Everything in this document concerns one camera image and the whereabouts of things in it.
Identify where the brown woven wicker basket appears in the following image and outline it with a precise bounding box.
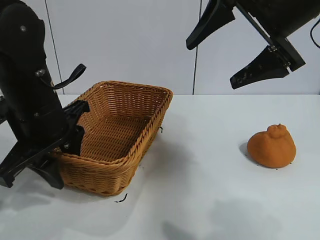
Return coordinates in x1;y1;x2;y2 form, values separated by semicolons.
51;80;174;197

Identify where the small black curved scrap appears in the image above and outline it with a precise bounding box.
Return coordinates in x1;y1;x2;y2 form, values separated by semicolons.
114;192;129;204

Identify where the bumpy orange fruit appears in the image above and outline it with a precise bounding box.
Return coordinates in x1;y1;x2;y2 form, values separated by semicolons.
246;123;298;169

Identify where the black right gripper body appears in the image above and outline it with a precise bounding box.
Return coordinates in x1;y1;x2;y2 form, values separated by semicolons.
234;0;320;73

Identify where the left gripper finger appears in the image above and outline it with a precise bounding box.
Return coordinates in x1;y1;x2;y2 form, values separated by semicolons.
62;124;85;156
31;153;65;190

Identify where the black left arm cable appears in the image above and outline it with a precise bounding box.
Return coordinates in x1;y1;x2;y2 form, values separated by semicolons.
53;63;87;91

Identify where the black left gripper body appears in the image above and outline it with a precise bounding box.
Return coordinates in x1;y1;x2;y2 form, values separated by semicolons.
0;71;91;188

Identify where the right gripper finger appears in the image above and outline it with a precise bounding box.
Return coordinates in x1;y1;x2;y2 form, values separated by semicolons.
229;45;291;90
186;0;236;51

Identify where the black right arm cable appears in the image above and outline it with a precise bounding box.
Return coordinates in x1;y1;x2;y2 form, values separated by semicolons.
309;23;320;48

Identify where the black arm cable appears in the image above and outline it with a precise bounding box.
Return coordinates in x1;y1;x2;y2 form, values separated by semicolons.
53;63;87;91
309;23;320;48

